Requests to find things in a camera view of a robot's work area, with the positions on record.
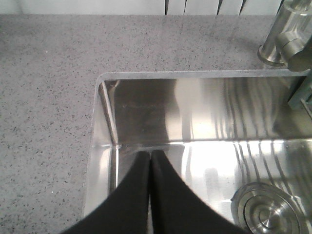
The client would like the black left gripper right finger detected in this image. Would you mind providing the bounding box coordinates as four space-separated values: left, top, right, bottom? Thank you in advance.
150 150 245 234

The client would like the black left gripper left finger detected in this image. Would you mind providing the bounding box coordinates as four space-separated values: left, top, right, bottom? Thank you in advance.
63 151 150 234

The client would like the grey dish drying rack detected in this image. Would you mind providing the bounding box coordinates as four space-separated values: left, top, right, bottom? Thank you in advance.
288 70 312 118

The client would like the round steel sink drain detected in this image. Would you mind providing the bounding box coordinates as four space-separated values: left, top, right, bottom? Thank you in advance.
231 182 310 234

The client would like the stainless steel sink basin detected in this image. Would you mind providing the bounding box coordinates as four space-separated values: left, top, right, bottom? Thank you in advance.
83 69 312 233

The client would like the steel kitchen faucet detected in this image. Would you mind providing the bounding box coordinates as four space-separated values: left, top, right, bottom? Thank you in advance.
257 0 312 72

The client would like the white pleated curtain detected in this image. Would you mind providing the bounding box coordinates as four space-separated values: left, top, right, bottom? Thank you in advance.
0 0 282 16

